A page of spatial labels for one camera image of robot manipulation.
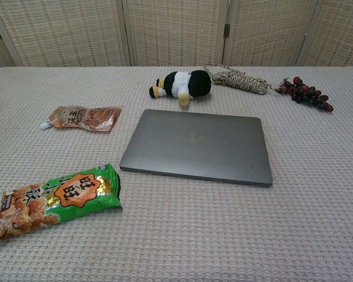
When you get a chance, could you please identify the beige braided rope bundle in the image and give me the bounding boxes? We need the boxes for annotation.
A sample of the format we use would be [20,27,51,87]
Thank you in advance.
[204,63,276,95]

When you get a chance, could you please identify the grey laptop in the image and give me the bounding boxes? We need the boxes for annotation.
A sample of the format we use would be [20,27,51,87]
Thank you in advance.
[119,109,274,187]

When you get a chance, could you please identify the dark red grape bunch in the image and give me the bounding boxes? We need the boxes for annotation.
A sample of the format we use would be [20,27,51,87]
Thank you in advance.
[275,76,335,113]

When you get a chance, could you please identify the black white plush toy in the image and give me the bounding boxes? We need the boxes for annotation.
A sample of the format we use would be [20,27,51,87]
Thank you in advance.
[148,69,214,106]

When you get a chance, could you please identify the green orange snack bag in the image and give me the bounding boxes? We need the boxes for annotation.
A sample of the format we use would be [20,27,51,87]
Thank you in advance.
[0,163,124,250]

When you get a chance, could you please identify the woven folding screen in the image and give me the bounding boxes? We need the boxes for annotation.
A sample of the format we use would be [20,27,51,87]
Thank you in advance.
[0,0,353,71]

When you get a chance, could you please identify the brown spouted sauce pouch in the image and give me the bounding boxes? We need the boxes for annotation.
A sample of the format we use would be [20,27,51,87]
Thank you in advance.
[39,105,123,133]

